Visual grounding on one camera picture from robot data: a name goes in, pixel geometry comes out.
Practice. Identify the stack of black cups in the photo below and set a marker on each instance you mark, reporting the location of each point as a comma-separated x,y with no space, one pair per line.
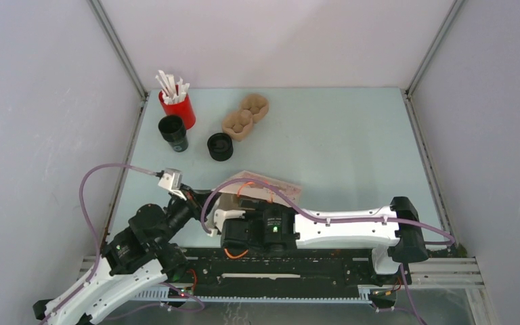
173,131

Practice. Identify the brown pulp cup carrier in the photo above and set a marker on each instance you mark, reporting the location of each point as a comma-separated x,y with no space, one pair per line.
240,123

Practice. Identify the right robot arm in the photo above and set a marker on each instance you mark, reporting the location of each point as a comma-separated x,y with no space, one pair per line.
389,232

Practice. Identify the red cylindrical holder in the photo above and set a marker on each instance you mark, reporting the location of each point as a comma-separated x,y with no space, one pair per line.
183,109

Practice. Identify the beige paper bag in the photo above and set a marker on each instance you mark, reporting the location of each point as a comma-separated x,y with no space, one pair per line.
260,193

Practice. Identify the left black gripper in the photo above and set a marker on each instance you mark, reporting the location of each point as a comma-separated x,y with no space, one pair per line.
196,200

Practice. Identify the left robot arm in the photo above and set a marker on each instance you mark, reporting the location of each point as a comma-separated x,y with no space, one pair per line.
140,256

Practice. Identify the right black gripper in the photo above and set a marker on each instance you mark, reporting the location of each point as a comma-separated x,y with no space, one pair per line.
250,212

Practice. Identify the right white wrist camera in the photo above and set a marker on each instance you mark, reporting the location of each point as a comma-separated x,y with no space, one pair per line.
218,218

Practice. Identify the stack of black lids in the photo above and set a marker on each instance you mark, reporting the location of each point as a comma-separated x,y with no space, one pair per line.
220,146

